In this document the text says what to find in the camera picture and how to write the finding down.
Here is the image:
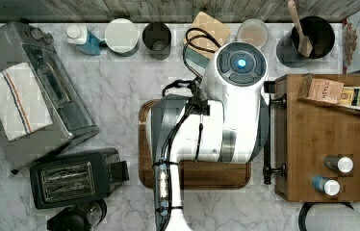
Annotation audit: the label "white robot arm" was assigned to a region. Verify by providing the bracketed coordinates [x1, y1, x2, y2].
[146, 41, 269, 231]

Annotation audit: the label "bamboo drawer cabinet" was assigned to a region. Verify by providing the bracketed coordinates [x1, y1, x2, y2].
[274, 74, 360, 202]

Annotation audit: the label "wooden cutting board tray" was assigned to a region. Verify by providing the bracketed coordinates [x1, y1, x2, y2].
[138, 99, 251, 190]

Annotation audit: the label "dark grey cup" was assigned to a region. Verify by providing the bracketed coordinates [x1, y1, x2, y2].
[142, 22, 171, 60]

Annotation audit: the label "light wooden board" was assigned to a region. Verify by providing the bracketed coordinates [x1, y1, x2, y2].
[191, 12, 231, 59]

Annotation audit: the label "white lidded canister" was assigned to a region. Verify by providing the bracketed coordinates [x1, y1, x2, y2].
[104, 18, 139, 57]

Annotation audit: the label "clear lidded jar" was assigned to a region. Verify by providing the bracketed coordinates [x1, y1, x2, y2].
[236, 19, 269, 48]

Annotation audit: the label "black two-slot toaster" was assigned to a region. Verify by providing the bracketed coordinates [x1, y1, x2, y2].
[30, 147, 129, 209]

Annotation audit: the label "blue soap bottle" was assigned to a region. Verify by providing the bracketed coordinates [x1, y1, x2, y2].
[66, 25, 101, 56]

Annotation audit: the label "black coffee grinder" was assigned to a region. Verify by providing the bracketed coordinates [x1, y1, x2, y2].
[46, 199, 107, 231]

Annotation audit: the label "wooden spatula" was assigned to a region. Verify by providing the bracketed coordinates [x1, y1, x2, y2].
[287, 0, 313, 57]

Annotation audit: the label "tan Stash tea packet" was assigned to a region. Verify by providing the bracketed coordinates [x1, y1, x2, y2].
[307, 78, 344, 104]

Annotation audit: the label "white striped dish towel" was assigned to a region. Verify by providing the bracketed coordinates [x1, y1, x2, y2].
[0, 63, 53, 141]

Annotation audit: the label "black utensil holder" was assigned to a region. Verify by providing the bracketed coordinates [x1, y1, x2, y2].
[276, 16, 335, 68]

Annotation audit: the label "blue spice shaker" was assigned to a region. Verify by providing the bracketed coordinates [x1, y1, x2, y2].
[312, 175, 341, 196]

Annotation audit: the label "paper towel roll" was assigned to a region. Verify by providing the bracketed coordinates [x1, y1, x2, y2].
[298, 202, 360, 231]

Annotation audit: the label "grey spice shaker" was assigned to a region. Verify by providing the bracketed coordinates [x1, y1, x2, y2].
[323, 155, 354, 173]

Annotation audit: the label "yellow tea packets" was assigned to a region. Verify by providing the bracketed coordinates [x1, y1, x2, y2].
[338, 87, 360, 110]

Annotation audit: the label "silver toaster oven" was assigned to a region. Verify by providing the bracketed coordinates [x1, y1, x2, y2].
[0, 22, 99, 171]

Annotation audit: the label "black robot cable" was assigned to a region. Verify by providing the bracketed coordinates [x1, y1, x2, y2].
[152, 27, 222, 231]

